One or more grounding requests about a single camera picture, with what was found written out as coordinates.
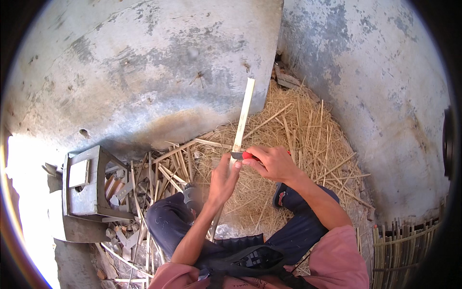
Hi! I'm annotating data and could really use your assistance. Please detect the person's right hand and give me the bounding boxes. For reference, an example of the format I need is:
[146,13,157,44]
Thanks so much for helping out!
[242,145,302,185]

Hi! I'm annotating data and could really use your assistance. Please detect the person's left hand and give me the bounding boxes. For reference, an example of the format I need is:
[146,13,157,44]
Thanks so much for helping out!
[209,153,243,208]

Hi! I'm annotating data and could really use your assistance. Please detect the red handled knife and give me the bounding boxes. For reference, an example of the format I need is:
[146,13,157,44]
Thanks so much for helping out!
[230,151,292,162]

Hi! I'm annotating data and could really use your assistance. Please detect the long pale bamboo strip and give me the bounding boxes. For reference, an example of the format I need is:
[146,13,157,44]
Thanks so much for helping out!
[209,78,256,242]

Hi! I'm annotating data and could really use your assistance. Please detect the heap of bamboo shavings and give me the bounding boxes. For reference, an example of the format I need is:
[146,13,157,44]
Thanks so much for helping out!
[191,79,376,241]

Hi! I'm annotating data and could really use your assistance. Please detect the pile of split bamboo strips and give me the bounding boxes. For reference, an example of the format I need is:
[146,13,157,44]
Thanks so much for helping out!
[126,130,233,289]

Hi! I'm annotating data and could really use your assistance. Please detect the person's legs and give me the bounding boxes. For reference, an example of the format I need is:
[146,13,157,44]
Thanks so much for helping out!
[145,182,340,266]

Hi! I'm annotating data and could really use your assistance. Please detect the person's body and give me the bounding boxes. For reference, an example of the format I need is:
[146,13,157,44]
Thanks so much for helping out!
[148,225,371,289]

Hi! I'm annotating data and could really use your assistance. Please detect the heap of broken rubble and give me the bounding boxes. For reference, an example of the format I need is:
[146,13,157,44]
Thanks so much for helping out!
[92,173,152,289]

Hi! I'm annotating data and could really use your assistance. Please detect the grey wooden stool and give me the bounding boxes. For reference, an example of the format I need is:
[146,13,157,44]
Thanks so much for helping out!
[62,144,135,221]

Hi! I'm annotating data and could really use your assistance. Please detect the bamboo slat fence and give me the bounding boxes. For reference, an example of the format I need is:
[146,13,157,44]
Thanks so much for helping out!
[371,213,443,289]

